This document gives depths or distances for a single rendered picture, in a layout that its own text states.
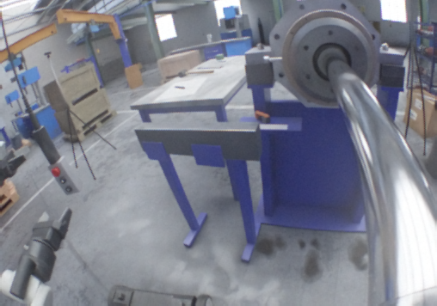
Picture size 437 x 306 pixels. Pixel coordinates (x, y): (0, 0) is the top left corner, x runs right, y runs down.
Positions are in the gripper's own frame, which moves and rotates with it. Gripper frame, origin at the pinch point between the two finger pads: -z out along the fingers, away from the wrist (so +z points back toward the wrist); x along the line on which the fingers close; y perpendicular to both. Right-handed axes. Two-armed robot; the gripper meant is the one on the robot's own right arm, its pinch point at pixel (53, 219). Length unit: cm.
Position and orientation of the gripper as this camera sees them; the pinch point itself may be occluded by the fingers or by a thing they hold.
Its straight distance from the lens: 65.5
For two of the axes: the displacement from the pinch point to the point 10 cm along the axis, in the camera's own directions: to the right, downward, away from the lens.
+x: 9.6, -2.6, 0.7
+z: 1.9, 4.7, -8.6
